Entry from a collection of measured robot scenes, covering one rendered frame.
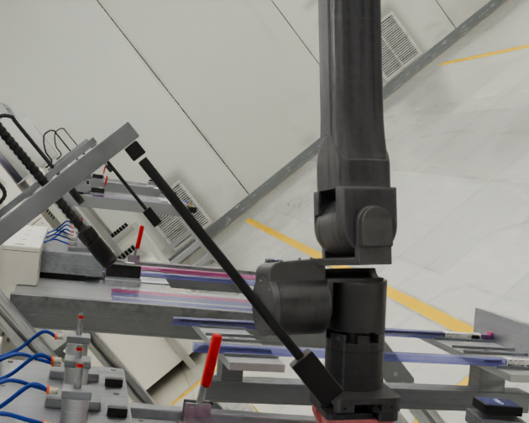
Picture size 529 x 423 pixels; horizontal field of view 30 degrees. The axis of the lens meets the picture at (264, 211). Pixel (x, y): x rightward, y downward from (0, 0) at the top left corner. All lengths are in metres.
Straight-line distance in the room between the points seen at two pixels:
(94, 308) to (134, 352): 3.66
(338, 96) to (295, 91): 7.77
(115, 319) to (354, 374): 1.02
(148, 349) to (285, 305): 4.67
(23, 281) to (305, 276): 1.23
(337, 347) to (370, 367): 0.04
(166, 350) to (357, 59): 4.68
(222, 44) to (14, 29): 1.75
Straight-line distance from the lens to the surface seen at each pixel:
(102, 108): 8.52
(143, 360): 5.57
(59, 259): 2.21
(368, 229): 0.91
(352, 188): 0.92
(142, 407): 1.15
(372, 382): 0.95
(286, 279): 0.91
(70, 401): 0.82
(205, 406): 1.12
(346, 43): 0.96
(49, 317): 1.91
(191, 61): 8.59
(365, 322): 0.94
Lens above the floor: 1.36
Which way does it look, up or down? 10 degrees down
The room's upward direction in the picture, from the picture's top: 38 degrees counter-clockwise
